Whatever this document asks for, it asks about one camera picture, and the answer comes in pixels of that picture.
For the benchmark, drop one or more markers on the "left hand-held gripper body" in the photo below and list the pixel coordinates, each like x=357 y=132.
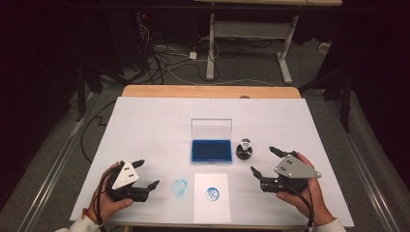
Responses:
x=125 y=177

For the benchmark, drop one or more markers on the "metal floor rail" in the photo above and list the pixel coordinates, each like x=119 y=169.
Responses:
x=54 y=170
x=370 y=180

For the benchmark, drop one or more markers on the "black stand leg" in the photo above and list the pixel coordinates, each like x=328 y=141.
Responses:
x=80 y=96
x=346 y=106

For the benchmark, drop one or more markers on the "small white paper sheet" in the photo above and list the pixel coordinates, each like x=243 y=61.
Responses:
x=206 y=214

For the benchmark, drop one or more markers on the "person's right hand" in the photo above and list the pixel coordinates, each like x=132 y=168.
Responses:
x=314 y=206

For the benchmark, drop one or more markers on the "white power adapter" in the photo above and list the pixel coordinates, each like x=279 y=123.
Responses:
x=192 y=55

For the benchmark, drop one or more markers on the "blue ink pad clear case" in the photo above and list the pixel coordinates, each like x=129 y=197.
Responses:
x=211 y=151

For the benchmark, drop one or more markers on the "person's left hand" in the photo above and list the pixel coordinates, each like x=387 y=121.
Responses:
x=103 y=203

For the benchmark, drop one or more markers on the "small white floor box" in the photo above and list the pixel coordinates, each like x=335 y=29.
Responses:
x=324 y=47

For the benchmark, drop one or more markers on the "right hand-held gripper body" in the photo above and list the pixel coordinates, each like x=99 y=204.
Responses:
x=293 y=169

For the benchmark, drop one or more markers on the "large white table cover sheet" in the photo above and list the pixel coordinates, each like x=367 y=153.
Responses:
x=145 y=129

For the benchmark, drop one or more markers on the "white metal desk frame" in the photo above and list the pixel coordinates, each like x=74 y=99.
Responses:
x=248 y=29

